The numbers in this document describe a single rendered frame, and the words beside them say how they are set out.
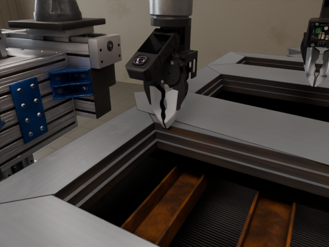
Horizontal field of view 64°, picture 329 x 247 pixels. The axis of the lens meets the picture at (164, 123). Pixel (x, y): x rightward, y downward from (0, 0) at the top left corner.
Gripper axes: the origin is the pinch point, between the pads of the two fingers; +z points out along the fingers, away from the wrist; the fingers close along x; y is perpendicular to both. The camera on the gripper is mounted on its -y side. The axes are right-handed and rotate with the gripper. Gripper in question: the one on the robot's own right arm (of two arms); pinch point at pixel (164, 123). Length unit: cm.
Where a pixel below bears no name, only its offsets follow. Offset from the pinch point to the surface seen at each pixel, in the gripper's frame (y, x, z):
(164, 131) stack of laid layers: 1.1, 0.5, 2.5
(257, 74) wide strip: 51, -8, 0
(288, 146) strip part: 3.7, -23.2, 0.7
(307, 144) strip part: 6.4, -26.1, 0.7
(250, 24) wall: 268, 43, 2
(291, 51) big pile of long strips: 120, -13, 3
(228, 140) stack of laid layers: 1.1, -13.2, 0.8
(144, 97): 12.5, 13.1, 0.6
